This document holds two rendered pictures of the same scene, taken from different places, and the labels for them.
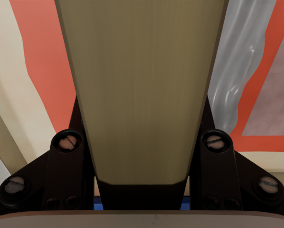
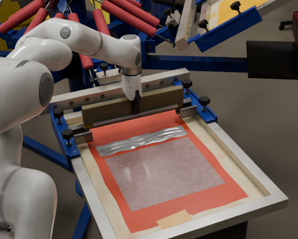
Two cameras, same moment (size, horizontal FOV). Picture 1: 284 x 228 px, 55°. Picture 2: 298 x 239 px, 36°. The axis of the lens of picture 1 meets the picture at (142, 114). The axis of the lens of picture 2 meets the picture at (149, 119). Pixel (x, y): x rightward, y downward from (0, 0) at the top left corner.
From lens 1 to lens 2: 1.78 m
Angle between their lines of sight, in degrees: 81
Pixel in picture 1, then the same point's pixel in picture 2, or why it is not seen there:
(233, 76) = (125, 146)
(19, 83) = not seen: hidden behind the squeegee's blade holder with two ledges
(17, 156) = (79, 121)
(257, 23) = (138, 144)
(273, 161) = (93, 171)
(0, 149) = not seen: hidden behind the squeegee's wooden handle
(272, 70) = (129, 152)
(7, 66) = not seen: hidden behind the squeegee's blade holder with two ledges
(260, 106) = (117, 156)
